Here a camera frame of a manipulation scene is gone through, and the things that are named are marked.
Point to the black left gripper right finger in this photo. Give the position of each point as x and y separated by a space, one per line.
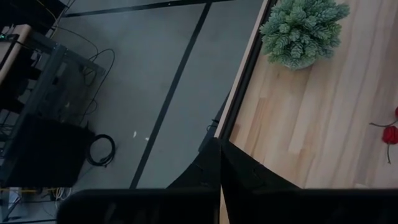
255 199

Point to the black computer case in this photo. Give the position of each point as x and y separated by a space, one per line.
46 152

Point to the black aluminium table frame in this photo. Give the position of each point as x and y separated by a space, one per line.
244 81

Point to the small red chili pepper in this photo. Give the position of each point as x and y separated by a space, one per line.
390 135

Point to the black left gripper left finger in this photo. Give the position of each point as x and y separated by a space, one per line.
196 193

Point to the green potted succulent plant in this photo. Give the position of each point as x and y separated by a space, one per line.
303 31

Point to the grey metal rack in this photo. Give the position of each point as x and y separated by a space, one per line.
46 71

